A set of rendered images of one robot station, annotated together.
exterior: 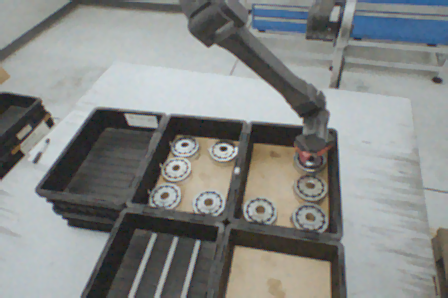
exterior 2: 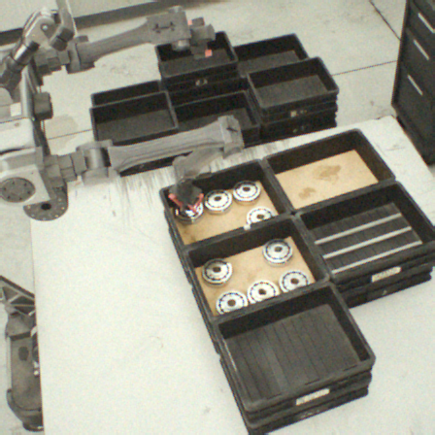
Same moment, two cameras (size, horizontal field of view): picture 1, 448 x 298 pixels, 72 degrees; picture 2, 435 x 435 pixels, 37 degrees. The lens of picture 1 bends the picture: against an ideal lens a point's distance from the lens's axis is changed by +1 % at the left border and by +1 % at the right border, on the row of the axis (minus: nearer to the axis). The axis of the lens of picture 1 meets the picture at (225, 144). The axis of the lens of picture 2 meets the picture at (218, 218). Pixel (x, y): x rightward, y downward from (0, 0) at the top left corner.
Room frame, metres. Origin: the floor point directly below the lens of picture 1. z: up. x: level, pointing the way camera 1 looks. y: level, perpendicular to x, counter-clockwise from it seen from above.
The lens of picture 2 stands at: (1.32, 1.15, 2.62)
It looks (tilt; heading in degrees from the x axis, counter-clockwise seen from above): 49 degrees down; 241
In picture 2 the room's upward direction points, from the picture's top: 7 degrees counter-clockwise
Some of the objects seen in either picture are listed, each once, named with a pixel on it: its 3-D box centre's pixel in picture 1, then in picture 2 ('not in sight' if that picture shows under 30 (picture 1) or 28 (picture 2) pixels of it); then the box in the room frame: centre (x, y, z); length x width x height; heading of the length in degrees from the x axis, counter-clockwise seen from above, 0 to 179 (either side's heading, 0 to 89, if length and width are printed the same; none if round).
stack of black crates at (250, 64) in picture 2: not in sight; (269, 80); (-0.47, -1.25, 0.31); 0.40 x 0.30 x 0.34; 159
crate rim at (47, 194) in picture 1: (108, 150); (291, 342); (0.71, 0.40, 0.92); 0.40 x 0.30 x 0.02; 164
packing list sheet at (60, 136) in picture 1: (68, 136); not in sight; (1.02, 0.71, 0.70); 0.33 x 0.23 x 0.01; 159
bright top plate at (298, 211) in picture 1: (310, 218); (246, 190); (0.42, -0.22, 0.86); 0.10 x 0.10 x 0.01
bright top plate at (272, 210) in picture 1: (260, 211); (260, 217); (0.46, -0.08, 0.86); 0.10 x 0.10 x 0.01
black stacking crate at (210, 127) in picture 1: (195, 170); (254, 276); (0.63, 0.11, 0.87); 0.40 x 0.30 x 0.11; 164
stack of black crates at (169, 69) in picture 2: not in sight; (199, 86); (-0.10, -1.40, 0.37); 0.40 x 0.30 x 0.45; 159
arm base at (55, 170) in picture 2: not in sight; (58, 170); (1.06, -0.13, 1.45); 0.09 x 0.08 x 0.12; 69
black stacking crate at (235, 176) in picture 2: (286, 182); (224, 212); (0.55, -0.18, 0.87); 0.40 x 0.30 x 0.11; 164
